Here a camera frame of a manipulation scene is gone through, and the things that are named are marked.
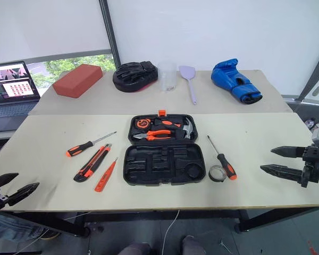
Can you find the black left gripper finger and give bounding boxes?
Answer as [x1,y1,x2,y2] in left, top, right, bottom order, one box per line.
[7,182,40,207]
[0,173,20,187]

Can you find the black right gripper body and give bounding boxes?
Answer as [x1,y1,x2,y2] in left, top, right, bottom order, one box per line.
[300,143,319,189]

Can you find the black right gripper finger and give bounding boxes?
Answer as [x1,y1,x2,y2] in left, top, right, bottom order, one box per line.
[259,164,305,184]
[270,146,307,160]

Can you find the black orange screwdriver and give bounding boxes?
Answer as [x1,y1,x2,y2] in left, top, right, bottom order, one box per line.
[207,134,238,181]
[66,131,117,158]

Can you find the black electrical tape roll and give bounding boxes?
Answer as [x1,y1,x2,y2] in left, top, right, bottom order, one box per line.
[208,165,226,183]

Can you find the black orange utility knife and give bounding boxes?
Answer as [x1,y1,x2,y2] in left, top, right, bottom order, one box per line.
[73,143,113,183]

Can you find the orange voltage tester pen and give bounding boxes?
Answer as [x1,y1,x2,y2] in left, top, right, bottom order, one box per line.
[94,157,119,192]

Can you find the black tool case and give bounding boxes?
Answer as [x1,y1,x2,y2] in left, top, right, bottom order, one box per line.
[123,109,206,187]

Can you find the blue denim cloth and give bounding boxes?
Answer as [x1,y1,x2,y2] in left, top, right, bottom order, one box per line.
[0,212,45,241]

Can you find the dark shoe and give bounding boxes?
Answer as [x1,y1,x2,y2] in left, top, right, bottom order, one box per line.
[39,228,61,240]

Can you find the open laptop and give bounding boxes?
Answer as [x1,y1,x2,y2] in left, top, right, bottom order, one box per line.
[0,61,41,119]

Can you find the small silver metal tool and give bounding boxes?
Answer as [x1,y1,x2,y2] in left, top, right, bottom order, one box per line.
[219,240,233,254]

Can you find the blue boxing glove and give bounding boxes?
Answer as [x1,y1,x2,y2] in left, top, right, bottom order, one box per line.
[211,58,263,106]

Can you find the silver claw hammer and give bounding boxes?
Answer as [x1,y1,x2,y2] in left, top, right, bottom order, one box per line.
[174,118,197,140]

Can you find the dark rounded shape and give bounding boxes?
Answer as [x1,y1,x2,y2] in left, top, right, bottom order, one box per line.
[121,242,153,255]
[181,235,207,255]

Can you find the red foam block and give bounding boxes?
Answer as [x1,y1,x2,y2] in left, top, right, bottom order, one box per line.
[52,63,104,99]

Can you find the purple silicone spatula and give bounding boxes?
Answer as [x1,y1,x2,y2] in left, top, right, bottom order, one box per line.
[178,65,198,106]

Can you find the orange black tape measure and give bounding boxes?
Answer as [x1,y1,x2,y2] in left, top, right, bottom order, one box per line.
[136,118,152,130]

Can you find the clear plastic measuring cup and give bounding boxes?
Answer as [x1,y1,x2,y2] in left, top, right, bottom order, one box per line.
[157,61,178,92]

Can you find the black boxing focus pad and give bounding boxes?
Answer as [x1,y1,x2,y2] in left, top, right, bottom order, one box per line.
[112,61,159,94]

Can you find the dark window pillar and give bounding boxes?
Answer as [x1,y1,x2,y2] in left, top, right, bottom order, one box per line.
[99,0,122,72]

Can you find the grey diagonal metal post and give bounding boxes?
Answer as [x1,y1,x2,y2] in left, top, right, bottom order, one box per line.
[298,44,319,101]

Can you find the thin white cable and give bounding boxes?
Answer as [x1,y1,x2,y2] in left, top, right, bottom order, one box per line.
[161,208,181,255]

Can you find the black orange handled tool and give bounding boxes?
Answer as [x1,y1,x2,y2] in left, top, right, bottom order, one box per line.
[153,118,183,131]

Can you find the black table frame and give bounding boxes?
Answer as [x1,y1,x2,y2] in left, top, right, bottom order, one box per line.
[0,203,319,239]

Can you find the orange handled pliers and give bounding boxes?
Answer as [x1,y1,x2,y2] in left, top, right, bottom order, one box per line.
[133,130,173,141]

